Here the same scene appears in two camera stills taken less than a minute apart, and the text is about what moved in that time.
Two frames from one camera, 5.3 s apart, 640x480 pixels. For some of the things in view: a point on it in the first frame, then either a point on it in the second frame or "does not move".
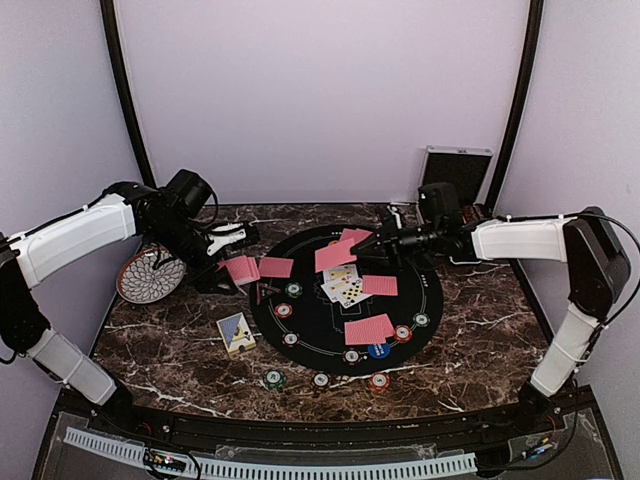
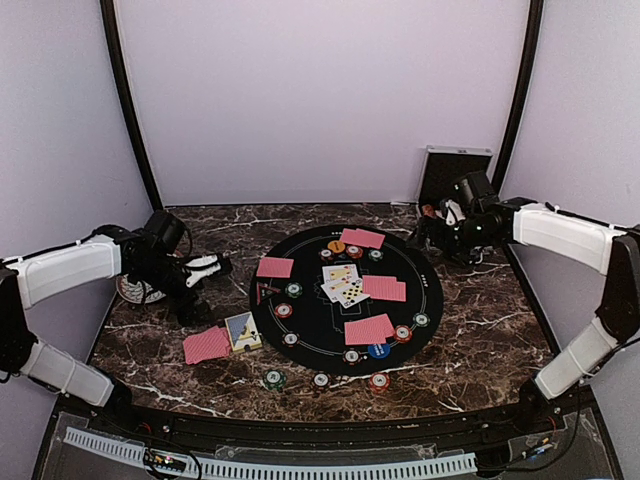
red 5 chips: [403, 333] does not move
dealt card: [275, 267] does not move
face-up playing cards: [340, 273] does not move
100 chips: [352, 356] does not move
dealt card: [367, 331] does not move
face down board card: [334, 255] -> [393, 290]
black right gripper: [388, 243] -> [437, 240]
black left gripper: [205, 282] -> [188, 317]
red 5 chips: [283, 310] does not move
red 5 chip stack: [379, 382] does not move
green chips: [294, 290] does not move
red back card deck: [242, 269] -> [208, 345]
